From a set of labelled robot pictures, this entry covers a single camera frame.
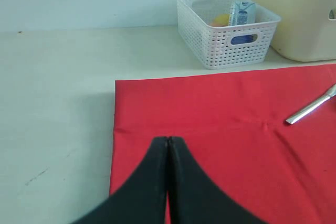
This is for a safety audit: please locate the blue white milk carton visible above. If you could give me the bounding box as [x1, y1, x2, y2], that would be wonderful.
[228, 1, 256, 26]

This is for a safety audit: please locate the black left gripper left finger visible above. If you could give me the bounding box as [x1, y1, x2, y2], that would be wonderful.
[74, 137, 168, 224]

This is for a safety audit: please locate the cream plastic bin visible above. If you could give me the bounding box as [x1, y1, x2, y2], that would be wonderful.
[253, 0, 335, 62]

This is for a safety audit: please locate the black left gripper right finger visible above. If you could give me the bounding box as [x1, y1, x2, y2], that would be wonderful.
[167, 137, 264, 223]

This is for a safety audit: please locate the white woven plastic basket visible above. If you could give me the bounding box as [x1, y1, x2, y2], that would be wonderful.
[177, 0, 281, 70]

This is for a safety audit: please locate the red scalloped table cloth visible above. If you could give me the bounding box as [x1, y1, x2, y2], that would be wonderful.
[110, 64, 335, 223]

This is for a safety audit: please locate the silver table knife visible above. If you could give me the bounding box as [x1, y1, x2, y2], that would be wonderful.
[285, 84, 335, 125]

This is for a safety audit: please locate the yellow lemon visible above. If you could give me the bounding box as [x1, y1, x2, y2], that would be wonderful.
[209, 14, 229, 27]

